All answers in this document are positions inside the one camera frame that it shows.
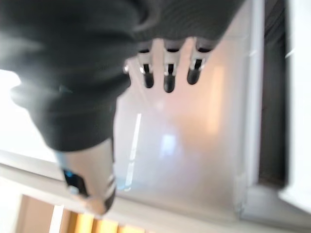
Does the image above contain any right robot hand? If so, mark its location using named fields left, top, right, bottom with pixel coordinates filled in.
left=0, top=0, right=246, bottom=216

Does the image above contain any white glossy refrigerator door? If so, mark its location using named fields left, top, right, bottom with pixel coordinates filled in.
left=112, top=0, right=266, bottom=220

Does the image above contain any orange wooden furniture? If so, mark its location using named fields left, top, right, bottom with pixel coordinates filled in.
left=15, top=193, right=146, bottom=233

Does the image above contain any white cabinet panel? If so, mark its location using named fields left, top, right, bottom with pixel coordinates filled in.
left=278, top=0, right=311, bottom=210

